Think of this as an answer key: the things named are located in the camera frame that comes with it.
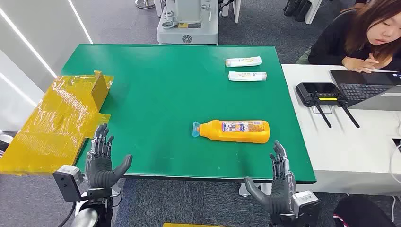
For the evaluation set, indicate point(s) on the green top table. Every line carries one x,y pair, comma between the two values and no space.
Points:
172,94

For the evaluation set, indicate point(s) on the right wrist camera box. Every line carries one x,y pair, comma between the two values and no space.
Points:
307,205

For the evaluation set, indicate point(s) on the clear controller stand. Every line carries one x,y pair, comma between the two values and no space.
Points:
322,109

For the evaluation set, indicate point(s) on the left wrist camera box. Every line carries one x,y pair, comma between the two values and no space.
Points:
67,183

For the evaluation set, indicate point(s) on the black remote controller with antennas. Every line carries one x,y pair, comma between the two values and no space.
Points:
316,91

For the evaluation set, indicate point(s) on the black white desk device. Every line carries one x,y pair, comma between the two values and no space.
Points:
398,144

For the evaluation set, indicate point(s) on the yellow taped cardboard box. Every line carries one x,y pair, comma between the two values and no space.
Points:
47,131

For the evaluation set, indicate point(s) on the orange detergent bottle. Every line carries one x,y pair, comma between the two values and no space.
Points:
235,136

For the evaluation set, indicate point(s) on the chrome stand base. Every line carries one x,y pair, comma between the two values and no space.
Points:
144,3

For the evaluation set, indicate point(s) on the white cabinet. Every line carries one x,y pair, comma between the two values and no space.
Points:
313,11

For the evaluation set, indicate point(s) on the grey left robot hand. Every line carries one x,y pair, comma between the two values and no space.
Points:
98,172

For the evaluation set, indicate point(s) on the white cosmetic tube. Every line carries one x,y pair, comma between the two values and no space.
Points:
247,76
242,61

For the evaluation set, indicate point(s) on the grey metal floor fixture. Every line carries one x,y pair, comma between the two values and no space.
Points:
4,139

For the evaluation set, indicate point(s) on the white desk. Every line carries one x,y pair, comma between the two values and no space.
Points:
344,150

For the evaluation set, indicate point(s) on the grey laptop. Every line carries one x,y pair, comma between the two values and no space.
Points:
363,89

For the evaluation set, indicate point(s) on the black items by cabinet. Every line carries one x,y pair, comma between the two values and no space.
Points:
297,9

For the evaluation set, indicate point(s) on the yellow taped board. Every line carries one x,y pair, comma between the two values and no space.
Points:
188,225

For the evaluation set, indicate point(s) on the white machine base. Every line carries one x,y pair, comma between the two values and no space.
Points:
188,31

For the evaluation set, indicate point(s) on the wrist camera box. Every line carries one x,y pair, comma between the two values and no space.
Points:
67,183
307,205

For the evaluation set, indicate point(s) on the person's right hand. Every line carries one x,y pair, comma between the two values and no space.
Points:
360,64

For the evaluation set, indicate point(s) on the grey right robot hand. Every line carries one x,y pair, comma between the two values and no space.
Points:
278,194

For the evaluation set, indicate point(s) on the white furniture leg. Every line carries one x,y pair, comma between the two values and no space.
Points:
237,9

